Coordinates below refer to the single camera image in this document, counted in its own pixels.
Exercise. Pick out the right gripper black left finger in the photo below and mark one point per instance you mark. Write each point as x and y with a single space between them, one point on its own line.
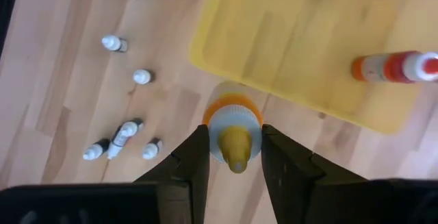
191 169

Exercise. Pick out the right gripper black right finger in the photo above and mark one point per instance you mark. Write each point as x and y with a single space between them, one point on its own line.
287 176

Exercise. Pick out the large yellow colouring bottle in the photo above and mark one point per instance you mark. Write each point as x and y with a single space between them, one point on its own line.
236 124

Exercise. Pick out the small olive green dropper bottle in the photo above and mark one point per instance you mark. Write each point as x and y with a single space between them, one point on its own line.
91 152

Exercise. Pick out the yellow translucent plastic bin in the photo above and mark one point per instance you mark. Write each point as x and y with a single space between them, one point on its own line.
291 46

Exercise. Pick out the black aluminium rig frame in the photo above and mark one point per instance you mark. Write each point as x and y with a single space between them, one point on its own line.
7 5

